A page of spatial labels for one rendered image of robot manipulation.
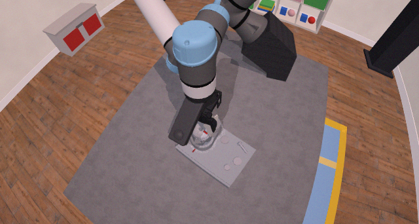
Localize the white toothed gear with red mark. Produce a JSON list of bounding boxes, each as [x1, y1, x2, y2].
[[192, 121, 209, 141]]

